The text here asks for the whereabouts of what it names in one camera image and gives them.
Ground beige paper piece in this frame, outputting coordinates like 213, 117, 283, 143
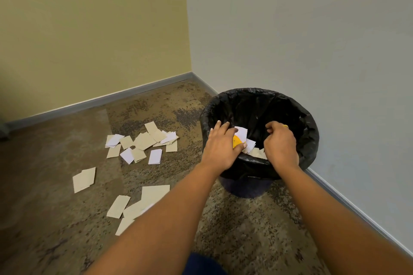
123, 200, 146, 220
72, 167, 97, 194
106, 195, 131, 219
115, 217, 135, 237
248, 147, 268, 160

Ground pile of paper scraps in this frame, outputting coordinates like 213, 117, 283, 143
105, 121, 179, 165

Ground person's left hand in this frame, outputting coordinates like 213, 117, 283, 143
201, 120, 248, 173

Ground person's right hand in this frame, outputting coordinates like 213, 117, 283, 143
264, 121, 299, 174

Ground person's right forearm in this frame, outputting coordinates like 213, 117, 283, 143
277, 163, 413, 275

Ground dark round waste bin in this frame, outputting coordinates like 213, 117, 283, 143
219, 176, 275, 199

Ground person's left forearm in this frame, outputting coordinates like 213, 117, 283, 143
83, 162, 228, 275

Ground large beige paper sheet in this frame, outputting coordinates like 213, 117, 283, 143
141, 185, 170, 208

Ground black plastic bin liner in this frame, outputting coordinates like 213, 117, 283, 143
199, 88, 320, 180

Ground blue trousers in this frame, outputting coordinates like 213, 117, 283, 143
182, 253, 228, 275

